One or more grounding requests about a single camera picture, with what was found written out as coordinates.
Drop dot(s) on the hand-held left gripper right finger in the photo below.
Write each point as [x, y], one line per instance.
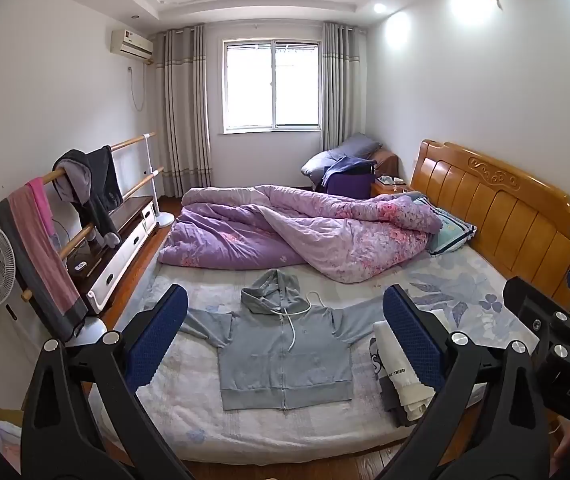
[410, 335]

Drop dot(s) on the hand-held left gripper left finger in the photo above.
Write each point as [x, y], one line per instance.
[165, 330]

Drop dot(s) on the grey-blue zip hoodie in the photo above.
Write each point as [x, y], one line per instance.
[275, 350]

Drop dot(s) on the white folded garment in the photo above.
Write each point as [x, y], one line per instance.
[400, 370]

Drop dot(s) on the bed with floral sheet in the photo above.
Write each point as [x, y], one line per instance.
[190, 395]

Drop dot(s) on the teal striped pillow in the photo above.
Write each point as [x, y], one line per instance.
[452, 232]

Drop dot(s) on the white and brown cabinet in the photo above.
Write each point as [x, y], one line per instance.
[125, 240]

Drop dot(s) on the wooden headboard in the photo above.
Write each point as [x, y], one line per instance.
[495, 200]

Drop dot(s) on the white remote control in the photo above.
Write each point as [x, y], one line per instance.
[81, 266]

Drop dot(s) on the purple floral quilt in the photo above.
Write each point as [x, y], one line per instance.
[315, 230]

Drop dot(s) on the grey pink striped blanket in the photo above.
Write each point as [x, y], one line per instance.
[40, 260]

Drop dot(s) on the wooden nightstand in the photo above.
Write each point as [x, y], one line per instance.
[390, 191]

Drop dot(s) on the tissue box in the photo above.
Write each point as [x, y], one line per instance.
[390, 180]

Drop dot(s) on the dark grey hanging jacket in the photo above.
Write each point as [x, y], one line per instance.
[100, 185]

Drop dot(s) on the purple suitcase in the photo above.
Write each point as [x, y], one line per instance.
[350, 185]

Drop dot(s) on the brown armchair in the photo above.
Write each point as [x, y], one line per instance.
[387, 162]

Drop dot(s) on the pink towel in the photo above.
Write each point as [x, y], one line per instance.
[40, 200]

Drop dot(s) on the blue cloth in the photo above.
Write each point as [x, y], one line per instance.
[345, 166]

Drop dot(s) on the grey-blue pillow pile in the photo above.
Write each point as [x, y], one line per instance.
[350, 147]

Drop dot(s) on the grey striped curtain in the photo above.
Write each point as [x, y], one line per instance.
[340, 85]
[182, 110]

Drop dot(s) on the window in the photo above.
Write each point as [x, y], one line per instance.
[270, 85]

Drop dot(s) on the white air conditioner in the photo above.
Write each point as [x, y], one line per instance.
[132, 44]

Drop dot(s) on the round ceiling light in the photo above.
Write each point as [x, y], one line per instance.
[379, 7]

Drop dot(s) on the wooden rail clothes rack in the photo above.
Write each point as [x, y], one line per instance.
[130, 142]

